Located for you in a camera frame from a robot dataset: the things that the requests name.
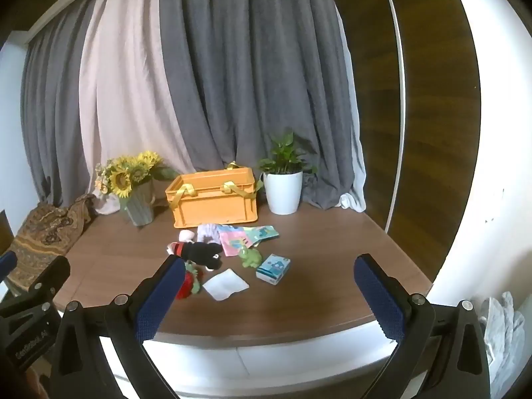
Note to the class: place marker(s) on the artificial sunflower bouquet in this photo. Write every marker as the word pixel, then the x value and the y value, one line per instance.
pixel 120 178

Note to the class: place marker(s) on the pale pink curtain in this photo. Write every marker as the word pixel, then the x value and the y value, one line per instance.
pixel 124 91

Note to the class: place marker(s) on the green frog toy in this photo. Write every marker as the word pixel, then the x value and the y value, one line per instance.
pixel 250 257

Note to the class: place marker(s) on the grey curtain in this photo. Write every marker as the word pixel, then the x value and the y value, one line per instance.
pixel 249 70
pixel 50 112

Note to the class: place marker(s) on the blue tissue pack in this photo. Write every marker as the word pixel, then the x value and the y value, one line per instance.
pixel 272 268

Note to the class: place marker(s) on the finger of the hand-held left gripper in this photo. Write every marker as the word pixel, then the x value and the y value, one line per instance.
pixel 50 274
pixel 7 264

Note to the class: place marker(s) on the white sheer curtain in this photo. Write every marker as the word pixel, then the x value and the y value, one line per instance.
pixel 353 133

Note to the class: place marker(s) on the red strawberry plush toy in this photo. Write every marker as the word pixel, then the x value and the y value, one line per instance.
pixel 192 286

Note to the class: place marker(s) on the brown paisley cloth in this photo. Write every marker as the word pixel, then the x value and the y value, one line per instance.
pixel 45 232

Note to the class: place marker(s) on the brown wooden panel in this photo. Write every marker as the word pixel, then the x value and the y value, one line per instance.
pixel 436 112

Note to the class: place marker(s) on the green potted plant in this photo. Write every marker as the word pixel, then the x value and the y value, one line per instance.
pixel 284 153

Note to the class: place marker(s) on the grey-green ribbed vase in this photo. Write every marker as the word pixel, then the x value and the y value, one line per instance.
pixel 139 210

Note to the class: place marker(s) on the pale crumpled cloth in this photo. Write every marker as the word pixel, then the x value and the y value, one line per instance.
pixel 501 332

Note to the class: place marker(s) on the colourful cartoon printed cloth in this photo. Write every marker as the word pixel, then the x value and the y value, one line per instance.
pixel 237 237

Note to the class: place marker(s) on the white square cloth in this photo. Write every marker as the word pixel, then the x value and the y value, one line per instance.
pixel 224 284

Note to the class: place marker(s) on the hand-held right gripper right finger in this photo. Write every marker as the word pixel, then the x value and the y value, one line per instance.
pixel 380 299

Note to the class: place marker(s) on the black plush toy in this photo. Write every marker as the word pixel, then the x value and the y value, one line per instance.
pixel 203 253

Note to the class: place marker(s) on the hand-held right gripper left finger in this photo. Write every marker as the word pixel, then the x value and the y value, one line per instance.
pixel 160 295

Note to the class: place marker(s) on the orange plastic crate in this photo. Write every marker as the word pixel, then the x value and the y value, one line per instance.
pixel 216 212

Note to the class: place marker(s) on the white plant pot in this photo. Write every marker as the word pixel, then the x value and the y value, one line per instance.
pixel 282 193

